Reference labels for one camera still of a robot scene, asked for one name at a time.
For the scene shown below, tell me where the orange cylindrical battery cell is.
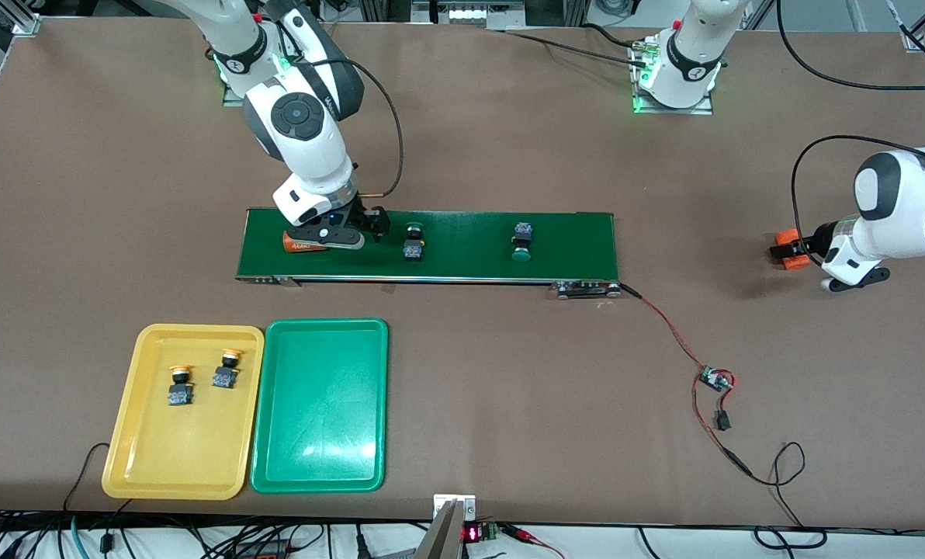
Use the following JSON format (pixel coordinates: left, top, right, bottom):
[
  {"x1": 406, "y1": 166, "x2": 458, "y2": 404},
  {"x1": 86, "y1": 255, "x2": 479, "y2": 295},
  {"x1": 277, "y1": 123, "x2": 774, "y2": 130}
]
[
  {"x1": 282, "y1": 231, "x2": 327, "y2": 255},
  {"x1": 773, "y1": 228, "x2": 814, "y2": 271}
]

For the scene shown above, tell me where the yellow push button switch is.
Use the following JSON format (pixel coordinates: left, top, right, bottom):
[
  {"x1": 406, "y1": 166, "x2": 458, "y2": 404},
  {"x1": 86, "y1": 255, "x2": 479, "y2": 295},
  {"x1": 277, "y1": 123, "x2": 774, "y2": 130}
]
[
  {"x1": 212, "y1": 349, "x2": 244, "y2": 390},
  {"x1": 167, "y1": 363, "x2": 196, "y2": 406}
]

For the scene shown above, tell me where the green conveyor belt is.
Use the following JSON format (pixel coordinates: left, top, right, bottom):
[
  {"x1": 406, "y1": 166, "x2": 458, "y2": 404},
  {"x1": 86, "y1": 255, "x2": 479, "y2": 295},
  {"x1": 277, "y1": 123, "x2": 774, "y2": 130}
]
[{"x1": 235, "y1": 207, "x2": 622, "y2": 300}]

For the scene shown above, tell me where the green plastic tray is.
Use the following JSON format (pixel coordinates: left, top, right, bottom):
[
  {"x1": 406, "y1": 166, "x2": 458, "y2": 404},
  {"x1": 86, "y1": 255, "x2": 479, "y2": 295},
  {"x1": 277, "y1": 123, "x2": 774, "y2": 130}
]
[{"x1": 249, "y1": 318, "x2": 390, "y2": 495}]

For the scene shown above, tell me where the black connector with short lead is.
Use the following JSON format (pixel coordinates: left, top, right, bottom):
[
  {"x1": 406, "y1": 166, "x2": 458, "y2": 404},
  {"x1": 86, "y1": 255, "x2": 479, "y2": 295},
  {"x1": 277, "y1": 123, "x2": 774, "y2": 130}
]
[{"x1": 714, "y1": 382, "x2": 737, "y2": 432}]

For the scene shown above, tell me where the white electronics box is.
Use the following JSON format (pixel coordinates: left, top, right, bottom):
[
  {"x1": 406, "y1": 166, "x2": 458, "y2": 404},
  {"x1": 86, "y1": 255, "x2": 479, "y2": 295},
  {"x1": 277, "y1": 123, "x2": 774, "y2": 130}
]
[{"x1": 412, "y1": 0, "x2": 527, "y2": 30}]

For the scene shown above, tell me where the yellow plastic tray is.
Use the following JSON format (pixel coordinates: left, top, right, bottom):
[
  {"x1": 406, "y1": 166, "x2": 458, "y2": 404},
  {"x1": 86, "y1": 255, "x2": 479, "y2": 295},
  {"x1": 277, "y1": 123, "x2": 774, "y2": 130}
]
[{"x1": 101, "y1": 323, "x2": 265, "y2": 501}]

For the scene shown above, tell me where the red clip lead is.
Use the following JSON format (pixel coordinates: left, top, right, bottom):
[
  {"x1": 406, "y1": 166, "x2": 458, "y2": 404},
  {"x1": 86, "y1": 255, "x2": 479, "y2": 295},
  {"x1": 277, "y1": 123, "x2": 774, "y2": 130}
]
[{"x1": 501, "y1": 524, "x2": 566, "y2": 559}]

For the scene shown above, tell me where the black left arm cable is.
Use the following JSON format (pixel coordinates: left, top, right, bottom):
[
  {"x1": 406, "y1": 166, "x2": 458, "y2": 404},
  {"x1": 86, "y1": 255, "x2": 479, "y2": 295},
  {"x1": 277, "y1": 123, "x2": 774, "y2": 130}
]
[{"x1": 773, "y1": 0, "x2": 925, "y2": 238}]

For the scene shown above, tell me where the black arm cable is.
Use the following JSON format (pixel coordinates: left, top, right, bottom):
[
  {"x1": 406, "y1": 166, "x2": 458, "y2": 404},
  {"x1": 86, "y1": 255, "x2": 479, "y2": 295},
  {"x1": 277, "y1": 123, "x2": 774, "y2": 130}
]
[
  {"x1": 307, "y1": 58, "x2": 405, "y2": 196},
  {"x1": 773, "y1": 0, "x2": 925, "y2": 238}
]

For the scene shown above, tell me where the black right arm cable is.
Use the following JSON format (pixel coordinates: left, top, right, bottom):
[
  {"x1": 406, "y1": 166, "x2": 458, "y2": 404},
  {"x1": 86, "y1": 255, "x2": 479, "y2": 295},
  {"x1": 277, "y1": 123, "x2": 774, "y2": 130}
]
[{"x1": 307, "y1": 58, "x2": 405, "y2": 196}]

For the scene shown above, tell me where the red black twin wire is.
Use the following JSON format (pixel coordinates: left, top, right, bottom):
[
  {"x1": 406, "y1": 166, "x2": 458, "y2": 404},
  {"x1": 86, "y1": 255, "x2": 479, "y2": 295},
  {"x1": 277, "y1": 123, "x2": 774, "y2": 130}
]
[{"x1": 639, "y1": 293, "x2": 710, "y2": 372}]

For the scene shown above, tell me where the thin black looped cable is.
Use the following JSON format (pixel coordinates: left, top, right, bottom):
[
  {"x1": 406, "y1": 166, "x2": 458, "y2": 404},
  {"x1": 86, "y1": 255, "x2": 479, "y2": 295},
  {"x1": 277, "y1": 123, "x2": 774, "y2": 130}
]
[{"x1": 748, "y1": 441, "x2": 828, "y2": 550}]

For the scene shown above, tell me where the thin red wire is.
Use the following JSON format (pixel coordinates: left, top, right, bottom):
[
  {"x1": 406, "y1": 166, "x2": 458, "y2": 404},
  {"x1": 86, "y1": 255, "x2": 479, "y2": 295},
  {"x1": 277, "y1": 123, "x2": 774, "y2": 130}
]
[{"x1": 692, "y1": 379, "x2": 735, "y2": 459}]

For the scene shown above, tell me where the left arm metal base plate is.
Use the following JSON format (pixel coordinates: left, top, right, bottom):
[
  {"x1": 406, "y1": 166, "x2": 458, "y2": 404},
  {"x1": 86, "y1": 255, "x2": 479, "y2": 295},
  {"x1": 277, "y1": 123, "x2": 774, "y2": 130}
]
[{"x1": 629, "y1": 39, "x2": 715, "y2": 116}]

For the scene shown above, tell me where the long black base cable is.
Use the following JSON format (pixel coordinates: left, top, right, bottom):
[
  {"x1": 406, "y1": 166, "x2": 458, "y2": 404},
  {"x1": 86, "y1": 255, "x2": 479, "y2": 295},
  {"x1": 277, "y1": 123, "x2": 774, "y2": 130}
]
[{"x1": 501, "y1": 30, "x2": 650, "y2": 69}]

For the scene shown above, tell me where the silver mount bracket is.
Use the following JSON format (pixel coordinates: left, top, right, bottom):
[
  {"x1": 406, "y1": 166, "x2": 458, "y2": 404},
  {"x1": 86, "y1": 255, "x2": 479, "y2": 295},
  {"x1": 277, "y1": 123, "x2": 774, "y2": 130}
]
[{"x1": 433, "y1": 494, "x2": 476, "y2": 519}]

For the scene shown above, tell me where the short black base cable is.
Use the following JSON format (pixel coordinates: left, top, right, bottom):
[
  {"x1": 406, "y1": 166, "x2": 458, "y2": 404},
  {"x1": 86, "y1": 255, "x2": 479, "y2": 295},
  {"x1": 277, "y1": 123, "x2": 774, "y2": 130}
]
[{"x1": 583, "y1": 22, "x2": 646, "y2": 51}]

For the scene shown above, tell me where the grey metal camera pole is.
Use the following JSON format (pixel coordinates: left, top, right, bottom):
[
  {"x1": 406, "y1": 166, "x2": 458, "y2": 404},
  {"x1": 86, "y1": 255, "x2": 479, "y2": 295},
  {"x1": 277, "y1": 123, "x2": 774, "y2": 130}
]
[{"x1": 414, "y1": 501, "x2": 465, "y2": 559}]

